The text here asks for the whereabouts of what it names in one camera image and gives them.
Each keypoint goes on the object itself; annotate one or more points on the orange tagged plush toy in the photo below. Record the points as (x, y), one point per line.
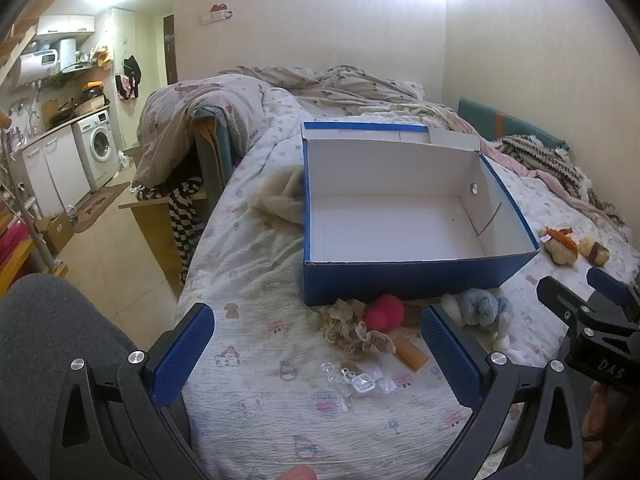
(560, 247)

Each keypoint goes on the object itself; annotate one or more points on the beige printed quilt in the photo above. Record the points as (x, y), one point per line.
(200, 105)

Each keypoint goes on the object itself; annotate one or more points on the hanging dark clothes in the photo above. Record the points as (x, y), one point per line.
(129, 77)

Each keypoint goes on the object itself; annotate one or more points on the orange plush cylinder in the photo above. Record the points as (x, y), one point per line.
(411, 353)

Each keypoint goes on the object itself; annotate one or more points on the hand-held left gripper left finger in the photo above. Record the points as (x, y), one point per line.
(182, 355)

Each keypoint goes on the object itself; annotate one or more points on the teal headboard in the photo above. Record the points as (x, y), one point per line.
(520, 127)

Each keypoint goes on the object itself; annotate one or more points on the black white striped cloth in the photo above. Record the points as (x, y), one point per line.
(182, 210)

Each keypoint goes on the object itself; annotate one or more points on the cream lace scrunchie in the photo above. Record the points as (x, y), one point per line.
(340, 322)

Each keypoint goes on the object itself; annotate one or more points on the cardboard box on floor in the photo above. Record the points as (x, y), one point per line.
(55, 232)

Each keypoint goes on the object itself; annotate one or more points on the black white crochet blanket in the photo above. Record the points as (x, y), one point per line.
(555, 160)

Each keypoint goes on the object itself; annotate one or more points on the pink storage bin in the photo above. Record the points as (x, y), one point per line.
(11, 245)

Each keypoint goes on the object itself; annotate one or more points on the person's left hand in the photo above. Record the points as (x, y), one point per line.
(295, 473)

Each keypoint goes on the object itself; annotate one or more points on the light blue plush toy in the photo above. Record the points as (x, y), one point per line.
(481, 310)

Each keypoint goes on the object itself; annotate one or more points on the white fluffy plush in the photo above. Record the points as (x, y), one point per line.
(450, 306)

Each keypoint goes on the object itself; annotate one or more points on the small yellow brown plush toy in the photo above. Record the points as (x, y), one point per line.
(595, 252)

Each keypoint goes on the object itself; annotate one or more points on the brown door mat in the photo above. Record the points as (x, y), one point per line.
(100, 205)

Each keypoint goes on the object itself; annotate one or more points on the white washing machine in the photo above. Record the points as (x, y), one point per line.
(97, 147)

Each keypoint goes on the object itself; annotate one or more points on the pink plush toy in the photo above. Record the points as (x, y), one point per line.
(384, 312)

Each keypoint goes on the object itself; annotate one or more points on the clear plastic bag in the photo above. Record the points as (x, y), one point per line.
(357, 385)

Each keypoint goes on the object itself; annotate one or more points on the white wall cabinet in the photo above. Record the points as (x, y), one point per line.
(65, 24)

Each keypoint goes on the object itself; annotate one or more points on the white water heater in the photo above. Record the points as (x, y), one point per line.
(37, 66)

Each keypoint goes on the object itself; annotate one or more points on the person's right hand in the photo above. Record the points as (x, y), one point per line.
(600, 412)

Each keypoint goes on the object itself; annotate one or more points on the teal bed footboard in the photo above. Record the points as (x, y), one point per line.
(215, 160)

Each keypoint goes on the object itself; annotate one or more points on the tan lace scrunchie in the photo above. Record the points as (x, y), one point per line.
(376, 342)

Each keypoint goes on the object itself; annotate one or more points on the dark wooden door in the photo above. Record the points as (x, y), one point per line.
(170, 50)

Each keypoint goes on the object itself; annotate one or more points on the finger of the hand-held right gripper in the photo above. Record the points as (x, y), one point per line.
(607, 282)
(557, 297)

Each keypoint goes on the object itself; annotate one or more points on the pink cloth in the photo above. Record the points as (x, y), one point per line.
(505, 162)

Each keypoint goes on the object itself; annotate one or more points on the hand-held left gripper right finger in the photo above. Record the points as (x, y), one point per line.
(445, 355)

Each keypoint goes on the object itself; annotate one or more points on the blue cardboard box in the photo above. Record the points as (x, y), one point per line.
(400, 220)

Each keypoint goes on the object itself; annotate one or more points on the beige fuzzy cloth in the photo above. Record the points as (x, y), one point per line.
(282, 195)

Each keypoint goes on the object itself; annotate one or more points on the white base cabinet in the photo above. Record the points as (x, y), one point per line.
(55, 170)

